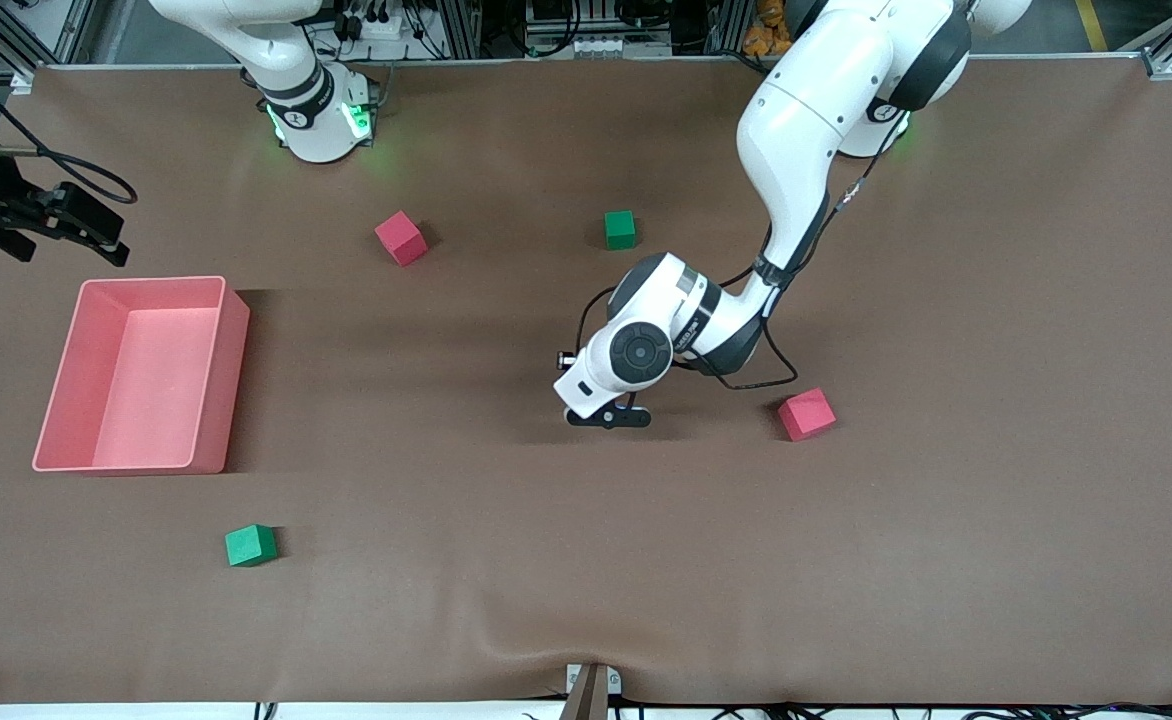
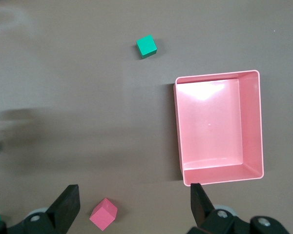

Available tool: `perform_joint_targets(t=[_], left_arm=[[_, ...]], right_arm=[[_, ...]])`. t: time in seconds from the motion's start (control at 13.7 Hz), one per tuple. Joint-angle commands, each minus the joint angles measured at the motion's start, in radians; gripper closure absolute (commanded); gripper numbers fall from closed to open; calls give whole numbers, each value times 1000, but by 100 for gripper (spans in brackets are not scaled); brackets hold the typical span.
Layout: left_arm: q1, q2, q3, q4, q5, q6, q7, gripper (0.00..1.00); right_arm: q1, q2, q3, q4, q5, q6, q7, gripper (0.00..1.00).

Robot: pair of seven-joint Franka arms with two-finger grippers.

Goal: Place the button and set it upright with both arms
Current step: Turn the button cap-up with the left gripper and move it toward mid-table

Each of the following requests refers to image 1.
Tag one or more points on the pink plastic bin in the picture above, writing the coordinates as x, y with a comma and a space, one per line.
156, 390

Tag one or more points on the pink cube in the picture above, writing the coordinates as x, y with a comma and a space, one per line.
806, 414
401, 238

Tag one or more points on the green cube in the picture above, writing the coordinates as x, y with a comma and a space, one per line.
620, 230
249, 545

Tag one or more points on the white power strip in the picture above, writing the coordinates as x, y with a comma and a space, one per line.
386, 28

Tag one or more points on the brown table cover mat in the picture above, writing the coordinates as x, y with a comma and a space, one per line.
586, 550

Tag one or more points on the orange snack bags pile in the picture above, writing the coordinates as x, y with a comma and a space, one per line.
766, 30

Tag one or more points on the metal table edge bracket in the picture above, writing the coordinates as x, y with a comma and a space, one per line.
591, 700

